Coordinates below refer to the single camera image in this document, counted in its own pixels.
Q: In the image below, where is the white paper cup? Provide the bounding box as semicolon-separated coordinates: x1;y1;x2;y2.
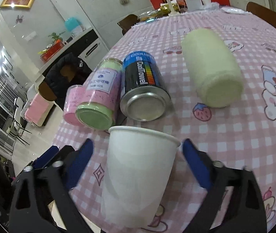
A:
100;126;181;228

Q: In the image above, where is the pink plastic cup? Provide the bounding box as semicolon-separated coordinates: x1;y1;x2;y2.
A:
63;85;85;127

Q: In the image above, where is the pink cloth on sofa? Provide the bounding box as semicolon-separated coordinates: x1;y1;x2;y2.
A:
25;93;53;127

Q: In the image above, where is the pink green lidded jar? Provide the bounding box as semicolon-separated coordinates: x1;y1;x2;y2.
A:
76;58;123;130

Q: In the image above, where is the black jacket on chair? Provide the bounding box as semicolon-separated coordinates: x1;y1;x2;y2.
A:
38;53;92;110

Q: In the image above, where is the pink checkered tablecloth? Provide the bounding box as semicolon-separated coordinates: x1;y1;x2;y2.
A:
53;10;276;232

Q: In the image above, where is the blue black metal can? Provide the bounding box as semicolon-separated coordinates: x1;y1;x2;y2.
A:
120;50;171;122

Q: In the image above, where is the white black sideboard cabinet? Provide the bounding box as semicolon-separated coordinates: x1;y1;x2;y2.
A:
34;28;109;84

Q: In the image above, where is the red planter with plant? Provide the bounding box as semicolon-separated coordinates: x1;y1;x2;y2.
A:
38;32;65;64

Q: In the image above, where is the teal white humidifier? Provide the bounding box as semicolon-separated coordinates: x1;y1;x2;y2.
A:
65;17;84;37

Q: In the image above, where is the pale green rolled towel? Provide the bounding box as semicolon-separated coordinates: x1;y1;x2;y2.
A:
181;28;244;108

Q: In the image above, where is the brown chair far left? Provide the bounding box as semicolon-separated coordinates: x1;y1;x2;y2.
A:
117;14;139;35

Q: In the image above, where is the brown chair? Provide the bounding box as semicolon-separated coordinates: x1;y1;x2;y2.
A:
246;2;276;29
117;14;139;35

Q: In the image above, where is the white tissue box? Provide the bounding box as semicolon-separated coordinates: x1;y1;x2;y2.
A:
185;0;203;12

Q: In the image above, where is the brown chair right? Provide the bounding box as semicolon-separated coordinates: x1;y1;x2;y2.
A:
246;2;276;29

